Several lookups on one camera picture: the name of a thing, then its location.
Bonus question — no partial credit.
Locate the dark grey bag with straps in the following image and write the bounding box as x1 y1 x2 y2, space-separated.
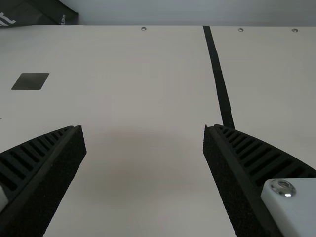
0 0 79 29

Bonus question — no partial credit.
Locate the small square scanner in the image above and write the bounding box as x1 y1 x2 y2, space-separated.
11 73 50 91

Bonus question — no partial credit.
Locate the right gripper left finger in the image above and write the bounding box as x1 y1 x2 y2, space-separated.
0 124 87 237

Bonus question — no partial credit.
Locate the black strip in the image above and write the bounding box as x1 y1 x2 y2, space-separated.
202 25 236 131

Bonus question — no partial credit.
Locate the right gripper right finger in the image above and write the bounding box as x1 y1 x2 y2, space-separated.
202 124 316 237

